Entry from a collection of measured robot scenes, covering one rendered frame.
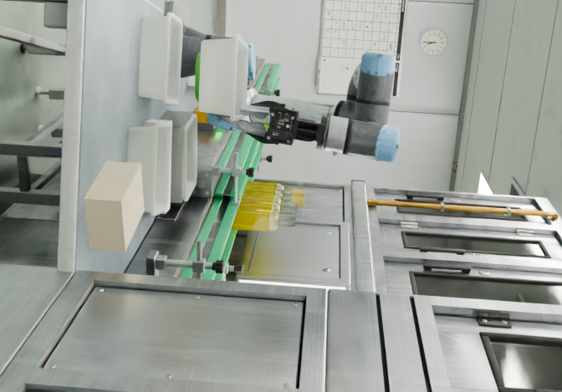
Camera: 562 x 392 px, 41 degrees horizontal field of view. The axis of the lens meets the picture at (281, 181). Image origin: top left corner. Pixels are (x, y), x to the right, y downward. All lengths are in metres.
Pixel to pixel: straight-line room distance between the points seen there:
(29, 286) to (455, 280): 1.41
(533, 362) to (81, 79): 0.96
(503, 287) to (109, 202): 1.36
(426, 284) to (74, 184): 1.26
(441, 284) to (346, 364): 1.19
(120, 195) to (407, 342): 0.63
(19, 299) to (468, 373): 0.79
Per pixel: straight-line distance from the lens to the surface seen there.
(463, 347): 1.35
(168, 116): 2.15
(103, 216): 1.53
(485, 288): 2.41
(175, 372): 1.21
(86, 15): 1.49
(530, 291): 2.45
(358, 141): 1.53
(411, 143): 8.50
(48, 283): 1.47
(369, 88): 1.63
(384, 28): 8.18
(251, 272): 2.24
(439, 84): 8.36
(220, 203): 2.31
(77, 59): 1.48
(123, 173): 1.59
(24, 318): 1.37
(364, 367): 1.23
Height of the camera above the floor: 1.21
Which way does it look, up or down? 3 degrees down
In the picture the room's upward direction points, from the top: 94 degrees clockwise
